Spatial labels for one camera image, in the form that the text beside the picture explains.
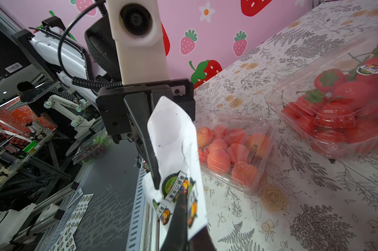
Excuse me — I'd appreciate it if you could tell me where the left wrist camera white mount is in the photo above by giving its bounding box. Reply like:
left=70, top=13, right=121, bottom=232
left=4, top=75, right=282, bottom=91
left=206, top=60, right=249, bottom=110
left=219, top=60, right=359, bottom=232
left=107, top=0, right=169, bottom=86

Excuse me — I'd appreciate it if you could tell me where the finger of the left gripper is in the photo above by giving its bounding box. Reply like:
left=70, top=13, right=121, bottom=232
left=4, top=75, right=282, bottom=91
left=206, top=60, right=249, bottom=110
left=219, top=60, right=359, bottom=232
left=124, top=92, right=161, bottom=190

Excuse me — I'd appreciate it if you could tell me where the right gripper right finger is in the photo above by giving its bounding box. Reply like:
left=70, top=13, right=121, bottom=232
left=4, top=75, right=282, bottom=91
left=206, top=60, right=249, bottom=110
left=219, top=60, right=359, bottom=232
left=189, top=227, right=216, bottom=251

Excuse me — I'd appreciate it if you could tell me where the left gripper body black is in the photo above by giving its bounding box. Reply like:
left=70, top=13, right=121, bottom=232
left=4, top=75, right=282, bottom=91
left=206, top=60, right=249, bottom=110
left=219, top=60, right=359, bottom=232
left=96, top=78, right=195, bottom=144

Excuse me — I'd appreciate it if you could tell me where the clear large peach box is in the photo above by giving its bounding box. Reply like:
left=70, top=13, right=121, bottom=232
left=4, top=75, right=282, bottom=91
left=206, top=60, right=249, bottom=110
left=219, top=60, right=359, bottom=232
left=195, top=114, right=277, bottom=193

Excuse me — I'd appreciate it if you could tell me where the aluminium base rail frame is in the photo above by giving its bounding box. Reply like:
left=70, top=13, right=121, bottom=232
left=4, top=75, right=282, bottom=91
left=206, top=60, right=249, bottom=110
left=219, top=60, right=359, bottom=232
left=126, top=168, right=159, bottom=251

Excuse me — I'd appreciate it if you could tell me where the spare sticker sheet below table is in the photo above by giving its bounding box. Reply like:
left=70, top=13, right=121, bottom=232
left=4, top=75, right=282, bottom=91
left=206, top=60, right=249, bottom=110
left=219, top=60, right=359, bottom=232
left=49, top=193, right=94, bottom=251

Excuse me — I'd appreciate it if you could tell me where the clear grape box below table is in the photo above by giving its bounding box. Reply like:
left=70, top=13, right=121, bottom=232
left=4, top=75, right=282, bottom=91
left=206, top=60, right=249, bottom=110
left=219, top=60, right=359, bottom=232
left=72, top=129, right=111, bottom=164

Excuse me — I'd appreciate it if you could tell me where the clear strawberry box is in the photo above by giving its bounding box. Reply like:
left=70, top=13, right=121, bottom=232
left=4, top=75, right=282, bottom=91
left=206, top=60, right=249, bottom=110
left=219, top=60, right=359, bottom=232
left=266, top=27, right=378, bottom=158

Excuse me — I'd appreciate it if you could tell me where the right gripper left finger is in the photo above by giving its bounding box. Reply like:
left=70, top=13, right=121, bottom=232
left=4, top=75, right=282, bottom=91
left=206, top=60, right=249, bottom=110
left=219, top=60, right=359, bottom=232
left=160, top=193, right=188, bottom=251

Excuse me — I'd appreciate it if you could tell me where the round fruit label sticker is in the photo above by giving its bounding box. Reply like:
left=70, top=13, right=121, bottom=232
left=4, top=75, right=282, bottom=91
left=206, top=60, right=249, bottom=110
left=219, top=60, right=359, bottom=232
left=356, top=63, right=378, bottom=76

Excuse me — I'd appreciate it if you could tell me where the white sticker sheet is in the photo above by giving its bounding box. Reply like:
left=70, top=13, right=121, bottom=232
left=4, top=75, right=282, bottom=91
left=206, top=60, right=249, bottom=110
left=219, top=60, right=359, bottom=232
left=143, top=96, right=207, bottom=241

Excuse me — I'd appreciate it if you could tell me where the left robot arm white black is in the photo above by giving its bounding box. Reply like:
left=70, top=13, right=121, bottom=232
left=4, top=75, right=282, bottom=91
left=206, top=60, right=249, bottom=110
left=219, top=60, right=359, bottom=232
left=54, top=14, right=199, bottom=195

